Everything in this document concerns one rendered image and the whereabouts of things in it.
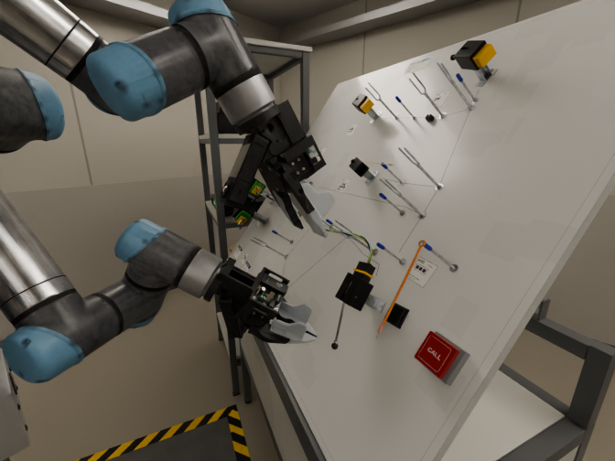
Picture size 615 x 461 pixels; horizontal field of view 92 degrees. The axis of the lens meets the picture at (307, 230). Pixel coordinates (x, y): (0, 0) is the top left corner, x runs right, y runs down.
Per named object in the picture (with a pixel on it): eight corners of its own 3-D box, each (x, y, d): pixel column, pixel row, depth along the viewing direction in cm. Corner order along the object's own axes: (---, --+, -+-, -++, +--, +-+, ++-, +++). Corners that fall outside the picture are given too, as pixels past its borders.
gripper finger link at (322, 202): (354, 217, 47) (319, 169, 46) (327, 240, 45) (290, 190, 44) (346, 220, 50) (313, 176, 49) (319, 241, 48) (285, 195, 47)
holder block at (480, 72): (469, 67, 75) (452, 39, 71) (503, 69, 66) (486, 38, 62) (456, 82, 77) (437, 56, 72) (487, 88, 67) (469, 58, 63)
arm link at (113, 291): (78, 323, 48) (93, 275, 44) (134, 291, 58) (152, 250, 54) (113, 352, 48) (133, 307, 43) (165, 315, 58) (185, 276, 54)
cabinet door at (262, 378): (273, 434, 107) (268, 342, 96) (240, 344, 155) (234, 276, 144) (277, 433, 108) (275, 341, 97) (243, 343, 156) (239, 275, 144)
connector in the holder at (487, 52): (490, 52, 63) (485, 43, 62) (497, 53, 62) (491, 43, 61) (477, 67, 64) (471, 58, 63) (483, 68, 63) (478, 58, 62)
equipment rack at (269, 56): (231, 398, 171) (198, 30, 118) (217, 337, 224) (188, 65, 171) (310, 370, 191) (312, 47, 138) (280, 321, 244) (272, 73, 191)
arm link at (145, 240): (134, 244, 53) (148, 207, 50) (190, 273, 55) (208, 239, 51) (103, 268, 46) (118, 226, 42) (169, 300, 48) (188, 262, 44)
